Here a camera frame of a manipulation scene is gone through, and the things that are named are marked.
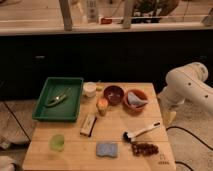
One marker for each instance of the grey cloth in bowl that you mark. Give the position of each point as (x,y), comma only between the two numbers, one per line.
(135,101)

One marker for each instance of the dark red bowl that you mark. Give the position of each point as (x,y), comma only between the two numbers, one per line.
(114,94)

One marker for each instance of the wooden block with black edge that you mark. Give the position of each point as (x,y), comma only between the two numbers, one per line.
(88,125)

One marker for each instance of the blue sponge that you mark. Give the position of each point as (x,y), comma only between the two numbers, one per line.
(107,150)

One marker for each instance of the green plastic cup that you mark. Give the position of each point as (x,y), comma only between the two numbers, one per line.
(57,142)

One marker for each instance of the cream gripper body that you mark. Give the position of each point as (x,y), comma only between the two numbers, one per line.
(168,116)

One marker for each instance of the green plastic tray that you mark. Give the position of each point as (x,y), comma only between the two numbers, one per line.
(68,109)

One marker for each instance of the green chili pepper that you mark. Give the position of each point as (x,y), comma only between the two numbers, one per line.
(58,99)

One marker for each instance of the white small cup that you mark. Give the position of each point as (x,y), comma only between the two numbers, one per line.
(89,89)

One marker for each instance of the orange bowl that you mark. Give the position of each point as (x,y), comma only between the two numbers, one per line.
(138,93)

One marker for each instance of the white handled black brush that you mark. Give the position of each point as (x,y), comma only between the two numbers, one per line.
(131,136)

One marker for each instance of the bunch of red grapes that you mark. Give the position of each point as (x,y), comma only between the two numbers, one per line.
(144,149)

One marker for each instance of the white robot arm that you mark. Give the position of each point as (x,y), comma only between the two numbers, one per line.
(185,82)

